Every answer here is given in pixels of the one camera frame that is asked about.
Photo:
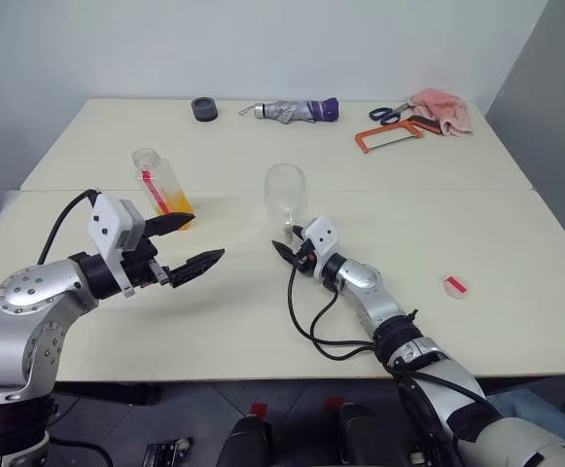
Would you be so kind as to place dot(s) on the dark rounded shape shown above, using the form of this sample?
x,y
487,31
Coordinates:
x,y
245,442
362,433

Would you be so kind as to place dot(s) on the pink towel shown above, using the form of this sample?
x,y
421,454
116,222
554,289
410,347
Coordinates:
x,y
445,107

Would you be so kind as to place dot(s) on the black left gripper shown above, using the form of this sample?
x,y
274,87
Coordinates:
x,y
138,267

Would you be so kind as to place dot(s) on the blue jeans leg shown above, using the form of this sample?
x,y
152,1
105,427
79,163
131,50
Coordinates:
x,y
530,408

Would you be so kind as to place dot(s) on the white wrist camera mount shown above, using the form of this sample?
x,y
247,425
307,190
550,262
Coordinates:
x,y
323,238
104,224

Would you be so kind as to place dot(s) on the red square tag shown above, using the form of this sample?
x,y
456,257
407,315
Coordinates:
x,y
259,409

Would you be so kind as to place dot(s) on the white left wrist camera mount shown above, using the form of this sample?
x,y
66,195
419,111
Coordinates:
x,y
104,224

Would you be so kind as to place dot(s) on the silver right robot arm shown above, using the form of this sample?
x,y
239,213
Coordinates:
x,y
374,292

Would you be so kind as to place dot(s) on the orange hacksaw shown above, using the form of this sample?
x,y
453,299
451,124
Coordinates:
x,y
362,141

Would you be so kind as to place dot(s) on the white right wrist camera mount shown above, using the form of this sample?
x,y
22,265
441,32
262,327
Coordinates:
x,y
323,238

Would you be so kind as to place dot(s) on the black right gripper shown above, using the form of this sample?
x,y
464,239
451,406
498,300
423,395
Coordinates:
x,y
305,257

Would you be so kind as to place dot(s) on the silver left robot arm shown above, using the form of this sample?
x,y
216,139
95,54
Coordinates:
x,y
29,301

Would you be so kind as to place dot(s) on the folded silver purple umbrella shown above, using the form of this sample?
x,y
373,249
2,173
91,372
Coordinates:
x,y
292,109

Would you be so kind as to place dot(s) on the clear wine glass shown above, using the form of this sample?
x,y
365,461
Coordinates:
x,y
284,194

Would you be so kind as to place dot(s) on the clear bottle with orange juice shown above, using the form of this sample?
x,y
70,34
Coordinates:
x,y
165,180

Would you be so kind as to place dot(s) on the clear bottle cap red tape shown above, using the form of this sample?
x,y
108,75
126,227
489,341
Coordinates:
x,y
455,286

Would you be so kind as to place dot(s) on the black wheeled base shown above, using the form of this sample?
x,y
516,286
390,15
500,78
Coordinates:
x,y
165,452

